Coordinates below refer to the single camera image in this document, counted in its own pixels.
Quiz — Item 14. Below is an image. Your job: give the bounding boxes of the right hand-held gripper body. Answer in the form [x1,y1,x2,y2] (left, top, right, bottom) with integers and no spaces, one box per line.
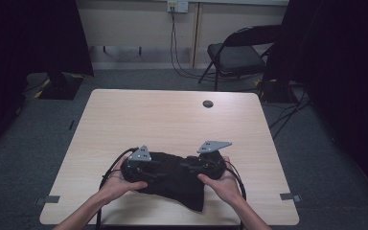
[196,140,233,181]

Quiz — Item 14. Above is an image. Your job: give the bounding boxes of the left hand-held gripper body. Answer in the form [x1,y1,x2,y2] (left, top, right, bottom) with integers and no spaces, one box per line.
[120,145,153,184]

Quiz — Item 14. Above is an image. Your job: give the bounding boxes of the black pants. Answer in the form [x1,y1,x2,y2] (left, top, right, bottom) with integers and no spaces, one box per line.
[120,150,228,213]

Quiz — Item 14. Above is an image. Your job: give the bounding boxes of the person's left hand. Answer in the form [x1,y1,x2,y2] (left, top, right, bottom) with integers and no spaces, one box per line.
[98,154,150,206]

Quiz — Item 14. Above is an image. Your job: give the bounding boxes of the person's right hand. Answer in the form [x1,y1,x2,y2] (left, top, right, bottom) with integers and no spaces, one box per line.
[196,155,243,208]

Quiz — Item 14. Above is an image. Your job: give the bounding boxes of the grey tape strip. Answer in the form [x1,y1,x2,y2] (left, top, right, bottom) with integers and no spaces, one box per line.
[34,195,61,206]
[279,192,302,203]

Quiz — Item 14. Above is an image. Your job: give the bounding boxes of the black stand base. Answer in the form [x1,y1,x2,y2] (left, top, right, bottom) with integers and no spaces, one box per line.
[37,71,86,101]
[256,78,299,104]

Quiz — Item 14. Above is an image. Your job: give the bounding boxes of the black folding chair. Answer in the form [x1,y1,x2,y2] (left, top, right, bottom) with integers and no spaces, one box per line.
[198,24,283,92]

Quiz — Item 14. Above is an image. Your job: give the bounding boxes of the black curtain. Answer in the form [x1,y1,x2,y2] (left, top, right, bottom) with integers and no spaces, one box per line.
[264,0,368,205]
[0,0,96,161]

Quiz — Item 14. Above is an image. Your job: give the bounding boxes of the left hand-held gripper cable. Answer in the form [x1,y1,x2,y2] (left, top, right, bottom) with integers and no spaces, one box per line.
[95,147,140,230]

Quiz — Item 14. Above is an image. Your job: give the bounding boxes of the hand-held gripper cable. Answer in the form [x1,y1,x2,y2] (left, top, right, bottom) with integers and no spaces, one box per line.
[224,159,248,230]
[95,147,140,230]

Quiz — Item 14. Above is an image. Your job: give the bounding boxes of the right hand-held gripper cable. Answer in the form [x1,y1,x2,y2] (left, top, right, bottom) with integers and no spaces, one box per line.
[224,159,248,230]

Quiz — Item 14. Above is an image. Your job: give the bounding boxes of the black floor cables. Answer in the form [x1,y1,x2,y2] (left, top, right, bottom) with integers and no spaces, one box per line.
[267,85,312,140]

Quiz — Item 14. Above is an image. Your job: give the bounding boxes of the black wall socket cable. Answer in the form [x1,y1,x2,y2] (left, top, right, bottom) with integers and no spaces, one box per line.
[170,11,219,81]

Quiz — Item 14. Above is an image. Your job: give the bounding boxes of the white wall socket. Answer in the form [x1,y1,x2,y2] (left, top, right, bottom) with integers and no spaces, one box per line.
[167,0,190,14]

